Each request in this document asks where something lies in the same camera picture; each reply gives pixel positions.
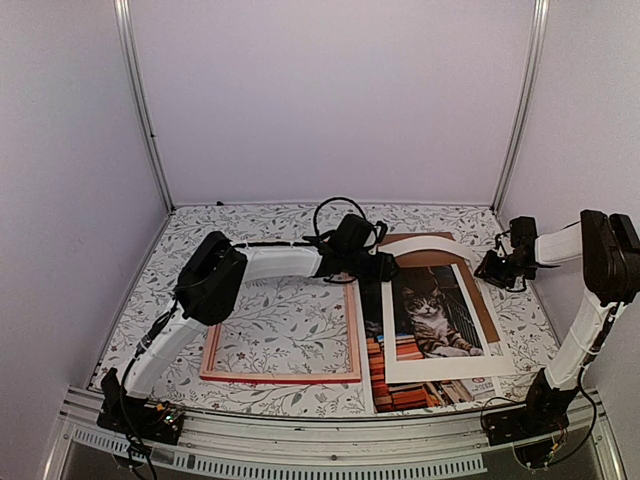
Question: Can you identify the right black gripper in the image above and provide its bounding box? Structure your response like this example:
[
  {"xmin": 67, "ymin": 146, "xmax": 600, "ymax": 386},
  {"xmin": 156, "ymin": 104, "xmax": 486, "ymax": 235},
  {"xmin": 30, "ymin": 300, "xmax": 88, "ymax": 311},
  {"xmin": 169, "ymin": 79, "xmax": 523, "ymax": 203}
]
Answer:
[{"xmin": 473, "ymin": 250, "xmax": 535, "ymax": 289}]

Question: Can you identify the aluminium corner post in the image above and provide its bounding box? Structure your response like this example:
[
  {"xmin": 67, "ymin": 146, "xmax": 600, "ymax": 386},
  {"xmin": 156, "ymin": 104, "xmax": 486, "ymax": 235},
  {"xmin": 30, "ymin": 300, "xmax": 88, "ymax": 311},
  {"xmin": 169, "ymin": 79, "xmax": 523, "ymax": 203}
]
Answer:
[
  {"xmin": 113, "ymin": 0, "xmax": 175, "ymax": 215},
  {"xmin": 491, "ymin": 0, "xmax": 550, "ymax": 214}
]

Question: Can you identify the red wooden picture frame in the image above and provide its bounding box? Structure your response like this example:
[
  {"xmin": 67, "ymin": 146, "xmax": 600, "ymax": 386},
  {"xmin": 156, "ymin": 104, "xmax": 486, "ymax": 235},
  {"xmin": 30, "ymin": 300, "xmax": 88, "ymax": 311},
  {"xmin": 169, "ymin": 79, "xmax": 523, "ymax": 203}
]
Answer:
[{"xmin": 200, "ymin": 283, "xmax": 362, "ymax": 385}]

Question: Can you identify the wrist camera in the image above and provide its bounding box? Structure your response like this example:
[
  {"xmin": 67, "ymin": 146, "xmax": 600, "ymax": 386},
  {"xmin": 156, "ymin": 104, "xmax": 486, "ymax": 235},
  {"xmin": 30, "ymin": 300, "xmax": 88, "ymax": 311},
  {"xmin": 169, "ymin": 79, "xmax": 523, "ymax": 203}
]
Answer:
[
  {"xmin": 494, "ymin": 230, "xmax": 513, "ymax": 259},
  {"xmin": 370, "ymin": 220, "xmax": 388, "ymax": 249}
]

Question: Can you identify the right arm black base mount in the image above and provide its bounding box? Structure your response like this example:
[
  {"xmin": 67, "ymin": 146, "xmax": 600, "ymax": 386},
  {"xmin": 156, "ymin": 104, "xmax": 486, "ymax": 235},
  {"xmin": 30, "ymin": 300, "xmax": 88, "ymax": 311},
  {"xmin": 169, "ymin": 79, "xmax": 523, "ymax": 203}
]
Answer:
[{"xmin": 480, "ymin": 387, "xmax": 577, "ymax": 446}]

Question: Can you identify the floral patterned table cover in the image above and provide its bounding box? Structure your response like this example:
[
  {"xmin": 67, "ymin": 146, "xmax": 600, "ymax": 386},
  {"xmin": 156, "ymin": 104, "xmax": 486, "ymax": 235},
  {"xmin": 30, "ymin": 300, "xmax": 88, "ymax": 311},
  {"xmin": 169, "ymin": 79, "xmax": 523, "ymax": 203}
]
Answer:
[{"xmin": 89, "ymin": 203, "xmax": 559, "ymax": 418}]

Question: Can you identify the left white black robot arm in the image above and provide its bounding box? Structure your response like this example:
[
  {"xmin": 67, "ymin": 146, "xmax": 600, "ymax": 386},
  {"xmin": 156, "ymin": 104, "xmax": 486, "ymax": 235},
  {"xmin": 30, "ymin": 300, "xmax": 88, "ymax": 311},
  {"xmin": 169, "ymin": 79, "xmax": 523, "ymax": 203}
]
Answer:
[{"xmin": 101, "ymin": 209, "xmax": 399, "ymax": 434}]

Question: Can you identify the right aluminium corner post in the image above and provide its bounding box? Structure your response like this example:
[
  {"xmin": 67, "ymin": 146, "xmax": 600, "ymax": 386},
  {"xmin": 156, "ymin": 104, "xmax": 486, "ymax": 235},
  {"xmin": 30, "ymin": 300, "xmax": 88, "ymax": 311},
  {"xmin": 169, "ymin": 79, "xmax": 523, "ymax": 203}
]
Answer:
[{"xmin": 491, "ymin": 0, "xmax": 550, "ymax": 214}]

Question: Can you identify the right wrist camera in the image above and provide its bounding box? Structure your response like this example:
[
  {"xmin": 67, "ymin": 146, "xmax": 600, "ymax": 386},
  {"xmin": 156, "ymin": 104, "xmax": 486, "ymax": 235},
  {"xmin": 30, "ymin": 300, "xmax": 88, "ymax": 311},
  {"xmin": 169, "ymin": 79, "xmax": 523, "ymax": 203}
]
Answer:
[{"xmin": 494, "ymin": 230, "xmax": 513, "ymax": 259}]

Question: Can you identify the cat photo print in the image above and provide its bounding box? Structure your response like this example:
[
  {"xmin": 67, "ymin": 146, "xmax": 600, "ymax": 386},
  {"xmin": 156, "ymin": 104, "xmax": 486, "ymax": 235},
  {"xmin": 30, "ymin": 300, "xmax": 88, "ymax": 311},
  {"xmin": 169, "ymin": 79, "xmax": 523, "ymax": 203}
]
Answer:
[{"xmin": 359, "ymin": 262, "xmax": 495, "ymax": 413}]

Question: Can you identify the left aluminium corner post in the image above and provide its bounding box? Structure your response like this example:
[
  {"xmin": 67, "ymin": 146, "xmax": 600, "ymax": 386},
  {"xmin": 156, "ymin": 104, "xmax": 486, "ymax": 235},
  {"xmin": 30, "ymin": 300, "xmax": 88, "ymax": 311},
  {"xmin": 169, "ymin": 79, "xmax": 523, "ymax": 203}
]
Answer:
[{"xmin": 113, "ymin": 0, "xmax": 175, "ymax": 215}]

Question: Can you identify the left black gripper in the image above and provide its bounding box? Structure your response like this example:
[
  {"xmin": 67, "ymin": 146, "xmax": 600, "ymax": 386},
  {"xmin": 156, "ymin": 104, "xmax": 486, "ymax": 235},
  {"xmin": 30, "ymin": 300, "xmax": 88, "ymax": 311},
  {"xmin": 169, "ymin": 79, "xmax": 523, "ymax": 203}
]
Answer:
[{"xmin": 345, "ymin": 251, "xmax": 400, "ymax": 284}]

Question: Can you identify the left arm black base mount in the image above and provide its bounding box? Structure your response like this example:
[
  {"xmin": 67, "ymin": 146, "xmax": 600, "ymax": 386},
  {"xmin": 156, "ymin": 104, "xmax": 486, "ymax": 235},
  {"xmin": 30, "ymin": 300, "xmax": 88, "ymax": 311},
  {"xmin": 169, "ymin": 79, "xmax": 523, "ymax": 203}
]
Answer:
[{"xmin": 97, "ymin": 368, "xmax": 184, "ymax": 445}]

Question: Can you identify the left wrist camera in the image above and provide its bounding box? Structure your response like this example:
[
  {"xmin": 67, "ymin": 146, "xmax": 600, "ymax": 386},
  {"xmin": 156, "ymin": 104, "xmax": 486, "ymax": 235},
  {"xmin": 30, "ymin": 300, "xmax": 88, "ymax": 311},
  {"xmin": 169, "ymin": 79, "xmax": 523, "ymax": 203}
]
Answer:
[{"xmin": 370, "ymin": 220, "xmax": 388, "ymax": 249}]

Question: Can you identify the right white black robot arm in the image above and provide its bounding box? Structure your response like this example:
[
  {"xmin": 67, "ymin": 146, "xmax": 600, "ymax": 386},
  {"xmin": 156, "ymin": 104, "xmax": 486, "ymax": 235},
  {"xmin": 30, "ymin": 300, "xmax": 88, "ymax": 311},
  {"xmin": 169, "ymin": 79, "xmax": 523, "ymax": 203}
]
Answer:
[{"xmin": 474, "ymin": 210, "xmax": 639, "ymax": 436}]

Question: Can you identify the brown cardboard backing board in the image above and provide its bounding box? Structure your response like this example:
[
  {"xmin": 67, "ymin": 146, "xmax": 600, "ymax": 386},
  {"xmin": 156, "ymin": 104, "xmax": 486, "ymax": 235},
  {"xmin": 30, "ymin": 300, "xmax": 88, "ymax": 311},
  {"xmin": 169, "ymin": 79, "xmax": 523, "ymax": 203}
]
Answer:
[{"xmin": 380, "ymin": 232, "xmax": 504, "ymax": 343}]

